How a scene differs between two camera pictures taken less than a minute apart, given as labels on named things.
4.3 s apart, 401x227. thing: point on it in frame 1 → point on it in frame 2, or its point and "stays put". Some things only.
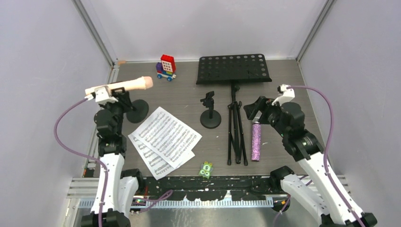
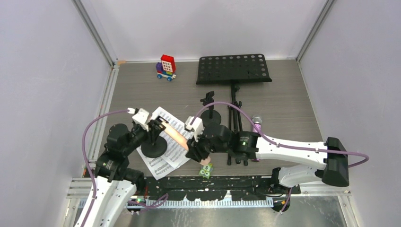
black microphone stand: x=141 y=107 → x=156 y=145
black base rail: x=211 y=187 stays put
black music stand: x=233 y=70 stays put
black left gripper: x=124 y=101 → x=153 y=129
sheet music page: x=158 y=166 stays put
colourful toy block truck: x=166 y=68 stays put
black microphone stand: x=210 y=118 stays put
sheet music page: x=169 y=137 stays put
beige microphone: x=139 y=83 → x=182 y=139
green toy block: x=205 y=170 stays put
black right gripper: x=252 y=109 → x=195 y=152
